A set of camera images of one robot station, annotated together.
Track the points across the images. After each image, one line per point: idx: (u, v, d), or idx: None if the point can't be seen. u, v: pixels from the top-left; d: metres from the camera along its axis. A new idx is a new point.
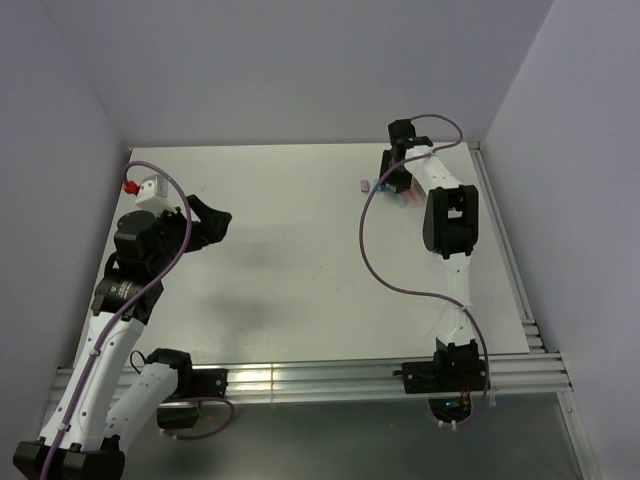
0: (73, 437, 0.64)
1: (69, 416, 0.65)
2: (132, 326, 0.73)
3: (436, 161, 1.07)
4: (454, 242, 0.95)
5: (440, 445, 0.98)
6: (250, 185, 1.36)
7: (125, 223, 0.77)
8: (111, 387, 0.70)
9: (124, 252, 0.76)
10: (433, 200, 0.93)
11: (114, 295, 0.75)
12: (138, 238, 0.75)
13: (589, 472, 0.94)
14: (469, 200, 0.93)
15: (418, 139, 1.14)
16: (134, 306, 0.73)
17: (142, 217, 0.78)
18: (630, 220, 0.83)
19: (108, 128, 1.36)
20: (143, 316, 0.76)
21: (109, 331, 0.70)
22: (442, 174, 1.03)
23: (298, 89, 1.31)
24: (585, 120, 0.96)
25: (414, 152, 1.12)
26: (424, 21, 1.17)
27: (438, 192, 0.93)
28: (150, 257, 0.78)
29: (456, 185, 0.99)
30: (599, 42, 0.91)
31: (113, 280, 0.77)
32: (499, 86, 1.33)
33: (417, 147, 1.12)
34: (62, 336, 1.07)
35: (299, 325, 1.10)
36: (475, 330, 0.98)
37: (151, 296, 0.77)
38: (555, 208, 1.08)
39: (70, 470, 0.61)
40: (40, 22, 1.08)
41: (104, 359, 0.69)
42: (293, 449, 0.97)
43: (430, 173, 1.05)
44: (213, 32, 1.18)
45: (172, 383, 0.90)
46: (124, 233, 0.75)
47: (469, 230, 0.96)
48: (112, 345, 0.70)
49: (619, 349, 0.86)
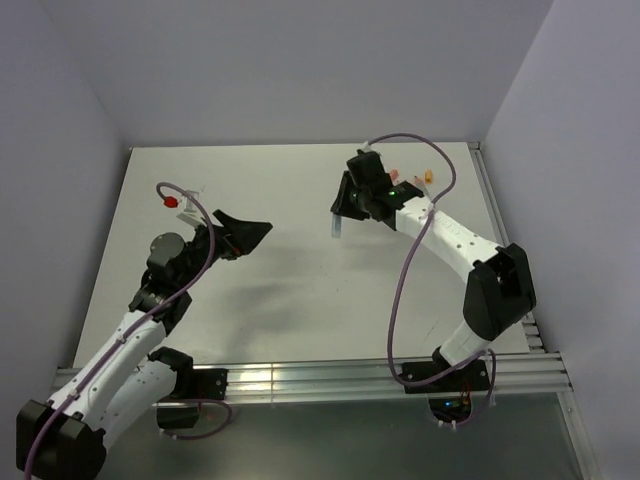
0: (78, 407, 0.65)
1: (81, 386, 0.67)
2: (157, 330, 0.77)
3: (455, 224, 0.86)
4: (509, 319, 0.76)
5: (440, 445, 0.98)
6: (251, 185, 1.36)
7: (157, 246, 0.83)
8: (123, 377, 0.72)
9: (155, 272, 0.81)
10: (480, 285, 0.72)
11: (148, 304, 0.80)
12: (167, 263, 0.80)
13: (589, 472, 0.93)
14: (516, 259, 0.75)
15: (403, 193, 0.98)
16: (162, 313, 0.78)
17: (175, 237, 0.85)
18: (631, 219, 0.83)
19: (108, 128, 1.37)
20: (168, 327, 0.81)
21: (138, 325, 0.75)
22: (469, 239, 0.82)
23: (297, 89, 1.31)
24: (585, 118, 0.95)
25: (410, 216, 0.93)
26: (423, 20, 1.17)
27: (484, 276, 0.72)
28: (180, 276, 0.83)
29: (495, 252, 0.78)
30: (600, 41, 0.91)
31: (148, 289, 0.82)
32: (499, 85, 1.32)
33: (407, 203, 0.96)
34: (62, 336, 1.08)
35: (299, 325, 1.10)
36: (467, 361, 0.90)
37: (179, 309, 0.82)
38: (557, 208, 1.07)
39: (66, 437, 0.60)
40: (39, 21, 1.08)
41: (127, 348, 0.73)
42: (293, 449, 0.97)
43: (453, 240, 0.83)
44: (212, 33, 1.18)
45: (172, 383, 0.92)
46: (157, 251, 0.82)
47: (525, 299, 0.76)
48: (137, 339, 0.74)
49: (621, 350, 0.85)
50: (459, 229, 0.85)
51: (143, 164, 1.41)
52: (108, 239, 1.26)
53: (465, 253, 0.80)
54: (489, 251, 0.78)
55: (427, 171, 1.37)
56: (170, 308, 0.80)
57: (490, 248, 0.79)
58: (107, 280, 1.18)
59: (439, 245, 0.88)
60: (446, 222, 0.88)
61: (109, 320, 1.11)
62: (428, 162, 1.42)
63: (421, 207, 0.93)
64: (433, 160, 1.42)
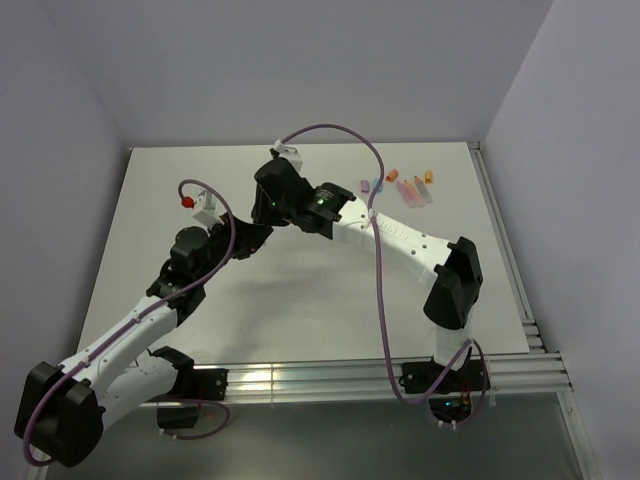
0: (87, 374, 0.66)
1: (93, 355, 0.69)
2: (170, 316, 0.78)
3: (402, 227, 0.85)
4: (465, 310, 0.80)
5: (440, 445, 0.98)
6: (251, 185, 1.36)
7: (182, 237, 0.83)
8: (130, 355, 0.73)
9: (176, 264, 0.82)
10: (448, 292, 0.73)
11: (164, 293, 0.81)
12: (190, 256, 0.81)
13: (589, 472, 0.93)
14: (470, 256, 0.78)
15: (335, 199, 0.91)
16: (177, 302, 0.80)
17: (197, 233, 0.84)
18: (631, 219, 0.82)
19: (108, 129, 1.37)
20: (179, 317, 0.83)
21: (154, 307, 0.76)
22: (419, 242, 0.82)
23: (297, 89, 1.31)
24: (585, 119, 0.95)
25: (351, 227, 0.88)
26: (423, 20, 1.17)
27: (451, 279, 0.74)
28: (199, 269, 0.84)
29: (450, 250, 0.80)
30: (600, 41, 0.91)
31: (166, 278, 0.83)
32: (499, 85, 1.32)
33: (344, 209, 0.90)
34: (62, 335, 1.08)
35: (299, 325, 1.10)
36: (465, 357, 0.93)
37: (192, 302, 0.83)
38: (557, 207, 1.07)
39: (70, 403, 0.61)
40: (39, 21, 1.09)
41: (141, 327, 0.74)
42: (292, 448, 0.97)
43: (406, 247, 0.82)
44: (213, 33, 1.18)
45: (169, 382, 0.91)
46: (180, 247, 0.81)
47: (476, 283, 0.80)
48: (151, 321, 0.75)
49: (621, 349, 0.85)
50: (404, 231, 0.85)
51: (143, 164, 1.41)
52: (108, 239, 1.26)
53: (422, 258, 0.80)
54: (443, 250, 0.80)
55: (428, 171, 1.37)
56: (184, 299, 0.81)
57: (442, 246, 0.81)
58: (106, 279, 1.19)
59: (390, 250, 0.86)
60: (389, 225, 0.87)
61: (108, 320, 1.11)
62: (428, 162, 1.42)
63: (358, 213, 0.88)
64: (433, 160, 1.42)
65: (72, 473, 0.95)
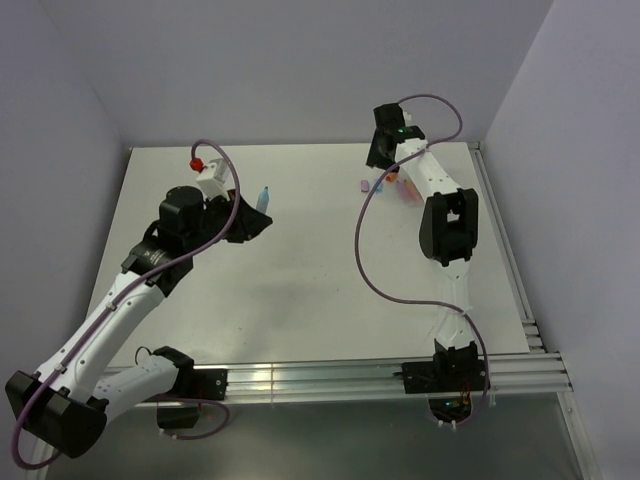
0: (65, 381, 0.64)
1: (68, 360, 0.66)
2: (152, 293, 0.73)
3: (432, 161, 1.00)
4: (453, 245, 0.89)
5: (440, 445, 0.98)
6: (252, 185, 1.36)
7: (174, 195, 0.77)
8: (113, 346, 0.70)
9: (165, 222, 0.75)
10: (433, 211, 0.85)
11: (143, 261, 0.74)
12: (181, 213, 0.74)
13: (589, 472, 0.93)
14: (468, 205, 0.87)
15: (410, 131, 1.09)
16: (158, 277, 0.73)
17: (191, 193, 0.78)
18: (632, 219, 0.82)
19: (108, 129, 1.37)
20: (166, 288, 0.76)
21: (129, 290, 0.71)
22: (438, 175, 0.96)
23: (297, 89, 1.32)
24: (585, 118, 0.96)
25: (406, 149, 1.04)
26: (422, 21, 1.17)
27: (437, 200, 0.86)
28: (188, 235, 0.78)
29: (455, 188, 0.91)
30: (599, 41, 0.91)
31: (149, 245, 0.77)
32: (499, 86, 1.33)
33: (409, 140, 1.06)
34: (61, 336, 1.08)
35: (299, 325, 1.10)
36: (474, 332, 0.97)
37: (177, 271, 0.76)
38: (556, 207, 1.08)
39: (52, 414, 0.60)
40: (40, 22, 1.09)
41: (118, 314, 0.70)
42: (293, 449, 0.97)
43: (426, 173, 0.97)
44: (213, 34, 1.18)
45: (169, 380, 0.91)
46: (171, 204, 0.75)
47: (469, 235, 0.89)
48: (129, 304, 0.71)
49: (620, 349, 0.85)
50: (436, 167, 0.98)
51: (143, 164, 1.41)
52: (108, 239, 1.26)
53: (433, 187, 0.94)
54: (451, 189, 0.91)
55: None
56: (168, 270, 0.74)
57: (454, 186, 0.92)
58: (107, 279, 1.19)
59: (418, 178, 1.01)
60: (430, 161, 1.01)
61: None
62: None
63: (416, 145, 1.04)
64: None
65: (73, 474, 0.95)
